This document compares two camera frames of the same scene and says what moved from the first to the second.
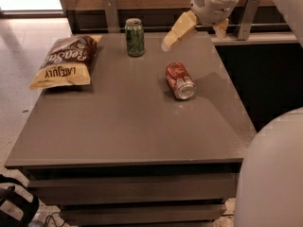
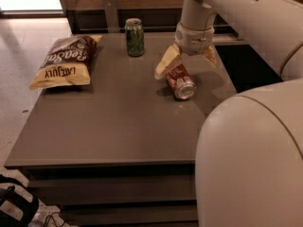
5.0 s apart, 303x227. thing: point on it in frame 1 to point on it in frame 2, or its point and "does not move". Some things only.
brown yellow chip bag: [68, 62] does not move
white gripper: [212, 10] to [193, 41]
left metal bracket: [112, 15] does not move
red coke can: [180, 80] does not move
